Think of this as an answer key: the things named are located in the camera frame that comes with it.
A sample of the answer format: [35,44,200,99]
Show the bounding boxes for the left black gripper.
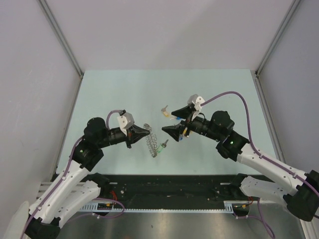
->
[97,124,150,148]

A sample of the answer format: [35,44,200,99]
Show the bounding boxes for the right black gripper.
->
[162,105,222,142]

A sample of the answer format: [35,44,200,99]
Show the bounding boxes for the metal ring key organizer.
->
[143,123,158,158]

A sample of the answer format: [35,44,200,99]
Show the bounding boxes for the green tag key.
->
[157,139,168,153]

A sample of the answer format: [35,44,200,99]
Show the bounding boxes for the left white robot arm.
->
[23,112,150,239]

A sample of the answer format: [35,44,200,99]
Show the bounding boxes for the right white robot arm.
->
[162,106,319,222]

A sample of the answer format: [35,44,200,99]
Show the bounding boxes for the yellow tag key far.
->
[161,105,170,117]

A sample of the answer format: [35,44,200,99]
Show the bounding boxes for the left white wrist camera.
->
[117,110,135,136]

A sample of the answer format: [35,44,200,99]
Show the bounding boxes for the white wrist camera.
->
[117,110,135,136]
[187,94,205,120]

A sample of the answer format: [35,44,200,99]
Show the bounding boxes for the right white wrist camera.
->
[187,94,205,120]

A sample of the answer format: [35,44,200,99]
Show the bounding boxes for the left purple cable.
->
[19,109,124,239]

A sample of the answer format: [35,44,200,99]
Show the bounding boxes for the right aluminium rail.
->
[251,71,286,163]

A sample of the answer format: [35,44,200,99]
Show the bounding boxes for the grey slotted cable duct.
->
[79,202,234,214]

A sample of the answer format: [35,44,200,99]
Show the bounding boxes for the left aluminium frame post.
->
[37,0,84,78]

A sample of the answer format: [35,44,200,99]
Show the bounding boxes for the aluminium frame post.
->
[255,0,303,77]
[37,0,84,78]

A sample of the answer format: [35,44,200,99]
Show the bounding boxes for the right aluminium frame post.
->
[255,0,303,77]

